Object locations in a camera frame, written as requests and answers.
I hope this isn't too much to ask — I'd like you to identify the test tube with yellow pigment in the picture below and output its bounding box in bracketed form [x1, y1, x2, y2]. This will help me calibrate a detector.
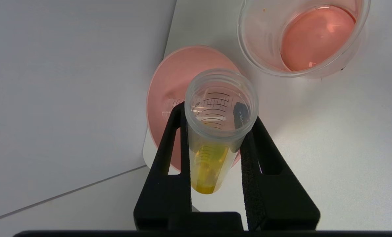
[184, 68, 259, 195]

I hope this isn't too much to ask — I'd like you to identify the pink plastic bowl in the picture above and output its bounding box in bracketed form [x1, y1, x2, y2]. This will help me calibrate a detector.
[146, 45, 249, 171]

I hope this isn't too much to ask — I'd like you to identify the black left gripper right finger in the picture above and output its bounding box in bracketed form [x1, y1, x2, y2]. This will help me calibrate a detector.
[240, 117, 321, 231]

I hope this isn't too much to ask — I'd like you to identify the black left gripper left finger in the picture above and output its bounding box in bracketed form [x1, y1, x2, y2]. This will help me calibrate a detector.
[134, 102, 192, 231]

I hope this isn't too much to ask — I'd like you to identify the clear glass beaker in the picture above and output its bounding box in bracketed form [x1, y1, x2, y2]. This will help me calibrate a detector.
[237, 0, 371, 79]

